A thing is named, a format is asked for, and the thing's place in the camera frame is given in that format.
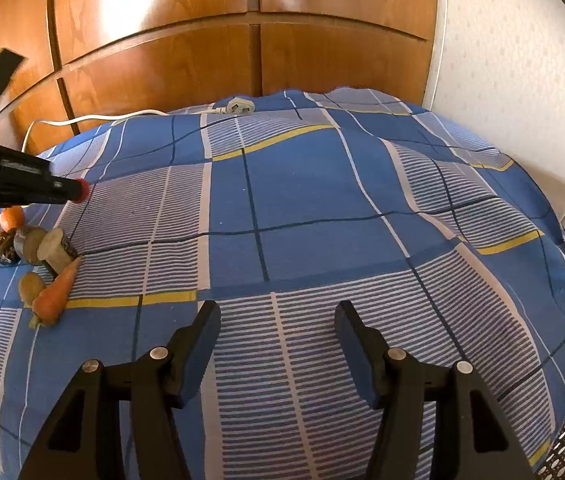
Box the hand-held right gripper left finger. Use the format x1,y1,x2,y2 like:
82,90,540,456
17,300,222,480

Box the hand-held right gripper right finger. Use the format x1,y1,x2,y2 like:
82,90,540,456
335,300,538,480

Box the orange mandarin with stem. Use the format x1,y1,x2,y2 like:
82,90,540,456
0,206,26,233

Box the pale cut root piece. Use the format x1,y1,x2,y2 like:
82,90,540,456
38,228,79,277

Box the orange carrot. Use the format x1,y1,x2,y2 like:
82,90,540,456
29,256,83,330

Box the dark cut root piece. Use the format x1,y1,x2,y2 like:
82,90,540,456
14,226,48,266

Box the dark brown wrinkled fruit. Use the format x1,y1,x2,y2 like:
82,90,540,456
0,240,22,266

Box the small yellow potato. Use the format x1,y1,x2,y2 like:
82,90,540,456
18,272,47,303

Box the blue plaid bedsheet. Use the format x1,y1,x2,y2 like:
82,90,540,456
0,89,565,480

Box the wooden wardrobe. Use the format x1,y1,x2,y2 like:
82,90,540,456
0,0,438,161

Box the white power plug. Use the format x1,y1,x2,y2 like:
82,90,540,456
214,98,256,116

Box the white power cable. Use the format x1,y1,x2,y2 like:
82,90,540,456
21,102,228,153

